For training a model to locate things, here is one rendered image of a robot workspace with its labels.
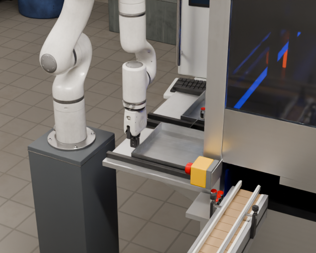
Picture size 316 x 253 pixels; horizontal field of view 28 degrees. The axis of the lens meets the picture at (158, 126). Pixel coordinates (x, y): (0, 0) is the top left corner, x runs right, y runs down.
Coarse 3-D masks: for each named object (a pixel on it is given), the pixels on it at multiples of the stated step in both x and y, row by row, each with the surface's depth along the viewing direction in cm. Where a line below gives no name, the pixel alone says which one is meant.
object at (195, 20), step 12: (192, 0) 294; (204, 0) 293; (192, 12) 298; (204, 12) 296; (192, 24) 301; (204, 24) 299; (192, 36) 303; (204, 36) 301; (192, 48) 306; (204, 48) 304; (192, 60) 309; (204, 60) 307; (180, 72) 315; (192, 72) 313; (204, 72) 310
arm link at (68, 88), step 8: (80, 40) 231; (88, 40) 235; (80, 48) 229; (88, 48) 234; (80, 56) 230; (88, 56) 235; (80, 64) 235; (88, 64) 236; (72, 72) 236; (80, 72) 236; (56, 80) 236; (64, 80) 234; (72, 80) 234; (80, 80) 235; (56, 88) 233; (64, 88) 232; (72, 88) 233; (80, 88) 235; (56, 96) 235; (64, 96) 233; (72, 96) 234; (80, 96) 236
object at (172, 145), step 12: (156, 132) 247; (168, 132) 249; (180, 132) 248; (192, 132) 245; (144, 144) 238; (156, 144) 241; (168, 144) 241; (180, 144) 241; (192, 144) 241; (132, 156) 230; (144, 156) 227; (156, 156) 233; (168, 156) 233; (180, 156) 233; (192, 156) 233; (180, 168) 223
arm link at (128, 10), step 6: (120, 0) 205; (126, 0) 204; (132, 0) 203; (138, 0) 204; (144, 0) 207; (120, 6) 206; (126, 6) 205; (132, 6) 204; (138, 6) 205; (144, 6) 208; (120, 12) 207; (126, 12) 206; (132, 12) 205; (138, 12) 206
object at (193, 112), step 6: (204, 96) 275; (198, 102) 269; (204, 102) 272; (192, 108) 264; (198, 108) 267; (186, 114) 259; (192, 114) 262; (198, 114) 262; (192, 120) 253; (198, 120) 252; (204, 120) 251
